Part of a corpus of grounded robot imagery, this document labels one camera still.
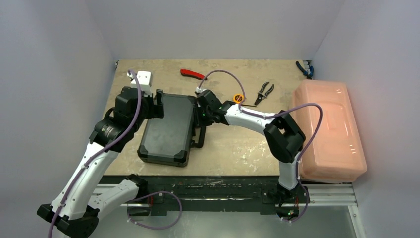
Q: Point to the pink translucent plastic bin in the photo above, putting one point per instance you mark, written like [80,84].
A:
[336,154]

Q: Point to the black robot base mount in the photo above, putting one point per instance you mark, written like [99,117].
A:
[260,194]

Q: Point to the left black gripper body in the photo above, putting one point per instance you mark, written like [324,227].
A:
[147,109]

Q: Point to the blue handled pliers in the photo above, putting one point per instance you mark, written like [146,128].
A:
[308,73]

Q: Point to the black poker set case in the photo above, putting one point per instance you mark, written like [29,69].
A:
[167,141]

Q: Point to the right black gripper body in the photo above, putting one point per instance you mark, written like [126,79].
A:
[200,109]

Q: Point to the aluminium rail frame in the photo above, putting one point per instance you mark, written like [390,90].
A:
[332,213]

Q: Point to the red utility knife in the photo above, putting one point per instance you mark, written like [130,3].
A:
[192,74]

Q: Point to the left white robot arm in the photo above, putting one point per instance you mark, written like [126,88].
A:
[75,212]

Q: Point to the yellow tape measure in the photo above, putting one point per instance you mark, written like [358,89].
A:
[239,98]

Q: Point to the black handled pliers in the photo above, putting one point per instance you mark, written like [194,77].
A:
[263,93]

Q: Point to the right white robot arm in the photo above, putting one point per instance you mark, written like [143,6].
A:
[284,137]

